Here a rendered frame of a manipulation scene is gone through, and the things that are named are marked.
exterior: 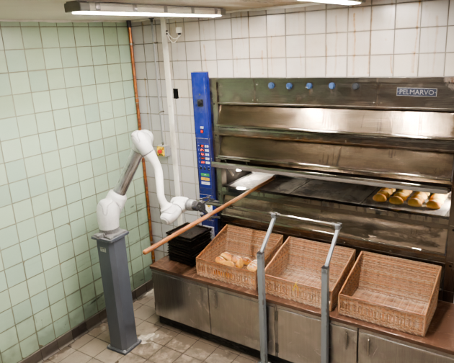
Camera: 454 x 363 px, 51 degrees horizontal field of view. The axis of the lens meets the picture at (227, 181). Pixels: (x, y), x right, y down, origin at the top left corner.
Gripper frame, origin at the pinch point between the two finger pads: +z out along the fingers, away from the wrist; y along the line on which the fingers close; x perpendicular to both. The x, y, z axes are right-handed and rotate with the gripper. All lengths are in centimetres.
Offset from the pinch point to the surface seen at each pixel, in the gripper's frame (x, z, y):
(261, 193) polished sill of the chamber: -54, 7, 3
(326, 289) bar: 7, 87, 39
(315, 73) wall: -54, 54, -93
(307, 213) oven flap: -55, 47, 14
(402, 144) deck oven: -53, 116, -46
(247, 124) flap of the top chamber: -52, -2, -54
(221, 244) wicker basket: -41, -26, 49
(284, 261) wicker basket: -41, 33, 52
